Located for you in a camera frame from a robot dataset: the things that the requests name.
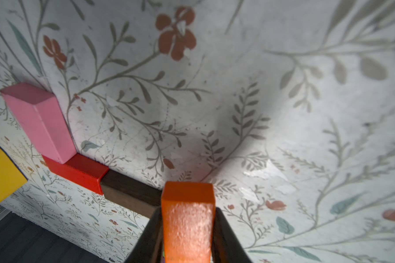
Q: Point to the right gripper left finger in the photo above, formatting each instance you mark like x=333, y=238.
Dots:
x=148, y=249

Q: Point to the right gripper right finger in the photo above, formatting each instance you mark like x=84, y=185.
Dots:
x=226, y=247

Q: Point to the brown building block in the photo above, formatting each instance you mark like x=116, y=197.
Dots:
x=130, y=193

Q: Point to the orange building block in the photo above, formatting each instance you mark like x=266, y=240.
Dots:
x=188, y=214

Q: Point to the red building block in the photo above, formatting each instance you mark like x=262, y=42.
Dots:
x=80, y=170

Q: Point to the pink building block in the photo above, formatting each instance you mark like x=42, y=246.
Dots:
x=39, y=114

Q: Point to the floral table mat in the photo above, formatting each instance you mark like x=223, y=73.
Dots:
x=286, y=107

